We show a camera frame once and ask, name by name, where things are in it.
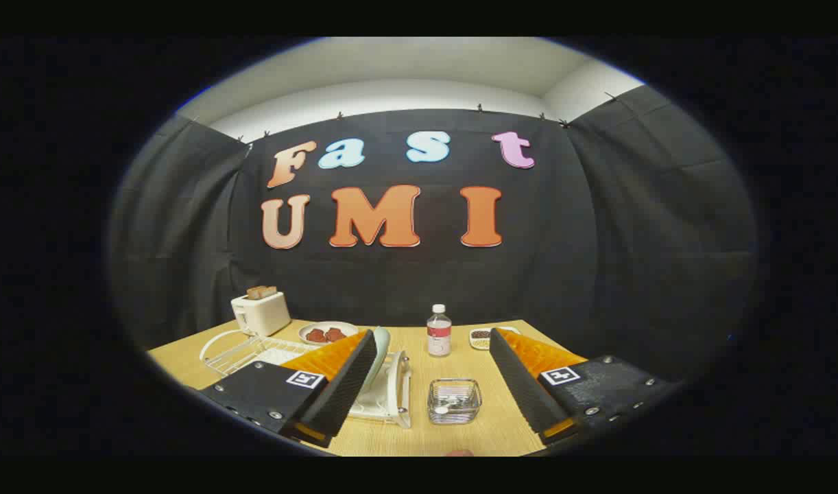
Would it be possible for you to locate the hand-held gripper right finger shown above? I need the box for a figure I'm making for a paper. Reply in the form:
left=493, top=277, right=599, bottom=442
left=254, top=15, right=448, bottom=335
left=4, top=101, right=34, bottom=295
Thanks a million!
left=489, top=328, right=684, bottom=445

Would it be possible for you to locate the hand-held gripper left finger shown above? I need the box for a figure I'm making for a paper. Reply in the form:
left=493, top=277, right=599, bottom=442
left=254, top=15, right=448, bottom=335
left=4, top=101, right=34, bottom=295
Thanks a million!
left=198, top=329, right=379, bottom=448

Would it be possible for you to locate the light green plate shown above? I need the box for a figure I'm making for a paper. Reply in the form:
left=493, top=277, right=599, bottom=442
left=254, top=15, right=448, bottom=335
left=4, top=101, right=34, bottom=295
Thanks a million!
left=361, top=327, right=391, bottom=393

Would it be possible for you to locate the white wire dish rack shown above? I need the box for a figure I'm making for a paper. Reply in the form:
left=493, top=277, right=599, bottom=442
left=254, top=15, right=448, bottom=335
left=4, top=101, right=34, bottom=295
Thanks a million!
left=200, top=328, right=413, bottom=430

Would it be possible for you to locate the clear wire basket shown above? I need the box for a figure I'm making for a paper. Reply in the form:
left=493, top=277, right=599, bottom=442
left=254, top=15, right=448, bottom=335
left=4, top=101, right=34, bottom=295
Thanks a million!
left=427, top=378, right=483, bottom=425

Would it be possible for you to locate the white plate with meat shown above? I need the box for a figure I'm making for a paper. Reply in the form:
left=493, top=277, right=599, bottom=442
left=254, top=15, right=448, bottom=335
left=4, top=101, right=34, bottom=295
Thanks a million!
left=298, top=321, right=359, bottom=344

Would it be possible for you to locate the white divided dish with beans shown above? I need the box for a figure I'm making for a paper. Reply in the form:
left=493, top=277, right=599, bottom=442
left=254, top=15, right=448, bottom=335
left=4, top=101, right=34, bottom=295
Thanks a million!
left=469, top=327, right=521, bottom=351

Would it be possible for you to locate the clear plastic water bottle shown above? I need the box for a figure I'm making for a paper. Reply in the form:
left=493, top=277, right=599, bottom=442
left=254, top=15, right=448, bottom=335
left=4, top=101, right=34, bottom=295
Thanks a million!
left=427, top=304, right=453, bottom=357

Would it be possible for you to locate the white toaster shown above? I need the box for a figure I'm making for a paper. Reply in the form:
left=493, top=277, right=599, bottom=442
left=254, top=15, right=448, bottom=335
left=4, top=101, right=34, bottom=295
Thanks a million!
left=230, top=292, right=291, bottom=337

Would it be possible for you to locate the black backdrop cloth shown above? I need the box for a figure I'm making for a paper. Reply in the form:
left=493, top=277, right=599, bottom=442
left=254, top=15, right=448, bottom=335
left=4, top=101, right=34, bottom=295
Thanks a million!
left=107, top=86, right=759, bottom=385

